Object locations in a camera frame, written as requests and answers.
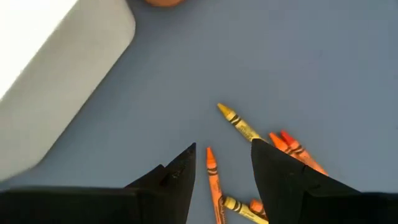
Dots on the yellow crayon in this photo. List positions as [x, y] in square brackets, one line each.
[242, 210]
[241, 124]

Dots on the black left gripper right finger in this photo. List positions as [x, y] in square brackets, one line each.
[311, 202]

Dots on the orange crayon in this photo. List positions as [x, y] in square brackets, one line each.
[280, 144]
[257, 208]
[214, 183]

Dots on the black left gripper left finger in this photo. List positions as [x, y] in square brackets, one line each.
[93, 205]

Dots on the white plastic bin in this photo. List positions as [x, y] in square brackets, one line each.
[46, 93]

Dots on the red-orange crayon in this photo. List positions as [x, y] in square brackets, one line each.
[303, 154]

